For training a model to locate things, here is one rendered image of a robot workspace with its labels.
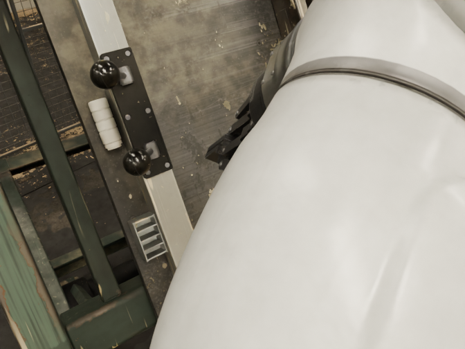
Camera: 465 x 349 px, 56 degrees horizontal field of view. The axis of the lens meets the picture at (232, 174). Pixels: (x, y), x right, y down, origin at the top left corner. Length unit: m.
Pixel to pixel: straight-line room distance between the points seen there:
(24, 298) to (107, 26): 0.41
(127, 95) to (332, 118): 0.56
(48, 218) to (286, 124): 2.59
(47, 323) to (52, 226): 1.97
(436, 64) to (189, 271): 0.11
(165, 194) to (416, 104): 0.59
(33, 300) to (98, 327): 0.16
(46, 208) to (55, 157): 2.02
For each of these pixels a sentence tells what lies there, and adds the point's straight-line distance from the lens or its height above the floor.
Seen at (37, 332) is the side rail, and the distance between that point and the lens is 0.72.
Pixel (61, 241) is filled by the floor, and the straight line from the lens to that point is 2.57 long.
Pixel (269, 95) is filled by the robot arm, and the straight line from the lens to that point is 0.31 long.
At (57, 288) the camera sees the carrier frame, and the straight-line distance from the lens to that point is 1.33.
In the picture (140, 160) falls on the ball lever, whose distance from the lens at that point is 0.59.
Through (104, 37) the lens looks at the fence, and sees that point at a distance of 0.72.
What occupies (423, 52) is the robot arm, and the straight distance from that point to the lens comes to 0.18.
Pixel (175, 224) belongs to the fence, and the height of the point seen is 1.27.
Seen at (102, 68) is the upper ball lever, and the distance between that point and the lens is 0.59.
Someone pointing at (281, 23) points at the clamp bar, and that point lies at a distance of 0.89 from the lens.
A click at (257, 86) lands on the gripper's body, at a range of 0.35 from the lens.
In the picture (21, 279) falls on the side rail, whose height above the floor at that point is 1.30.
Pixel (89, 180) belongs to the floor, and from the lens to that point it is 2.90.
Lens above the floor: 1.80
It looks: 40 degrees down
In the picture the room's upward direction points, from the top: straight up
